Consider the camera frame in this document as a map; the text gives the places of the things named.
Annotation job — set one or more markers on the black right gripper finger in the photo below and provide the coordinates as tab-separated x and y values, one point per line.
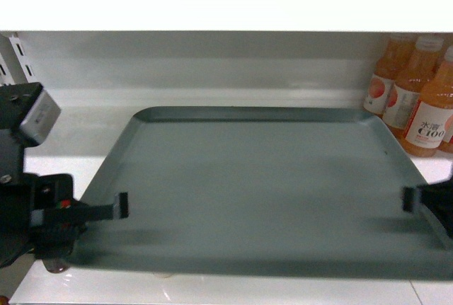
411	199

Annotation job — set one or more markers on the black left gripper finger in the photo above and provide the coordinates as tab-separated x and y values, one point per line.
88	213

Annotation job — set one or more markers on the white shelf board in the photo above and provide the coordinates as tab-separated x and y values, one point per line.
77	286
380	16
79	141

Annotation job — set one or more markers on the orange juice bottle front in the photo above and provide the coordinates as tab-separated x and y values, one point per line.
432	115

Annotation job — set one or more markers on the orange juice bottle edge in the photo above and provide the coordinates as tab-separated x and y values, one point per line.
446	144

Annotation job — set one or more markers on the dark tea bottle left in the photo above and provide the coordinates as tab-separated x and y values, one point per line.
55	265

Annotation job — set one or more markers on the orange juice bottle middle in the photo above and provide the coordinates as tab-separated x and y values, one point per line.
409	82

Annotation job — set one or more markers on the white middle shelf board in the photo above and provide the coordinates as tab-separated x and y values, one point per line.
79	141

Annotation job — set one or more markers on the orange juice bottle back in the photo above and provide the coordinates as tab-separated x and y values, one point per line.
397	53

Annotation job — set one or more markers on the white slotted shelf bracket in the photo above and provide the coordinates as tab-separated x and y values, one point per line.
15	65

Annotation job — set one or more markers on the orange juice bottle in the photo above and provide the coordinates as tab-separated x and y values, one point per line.
397	53
432	115
409	82

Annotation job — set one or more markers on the grey rectangular serving tray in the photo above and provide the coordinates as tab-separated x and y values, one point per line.
297	192

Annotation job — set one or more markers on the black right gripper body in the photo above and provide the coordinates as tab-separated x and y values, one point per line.
437	197

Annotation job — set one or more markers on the white upper shelf board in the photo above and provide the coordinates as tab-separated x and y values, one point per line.
380	16

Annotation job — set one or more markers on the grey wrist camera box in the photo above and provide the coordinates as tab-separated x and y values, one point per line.
40	119

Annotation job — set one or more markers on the white lower shelf board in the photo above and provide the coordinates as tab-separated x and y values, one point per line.
77	286

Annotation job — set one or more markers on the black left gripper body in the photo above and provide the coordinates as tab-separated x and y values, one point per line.
32	218

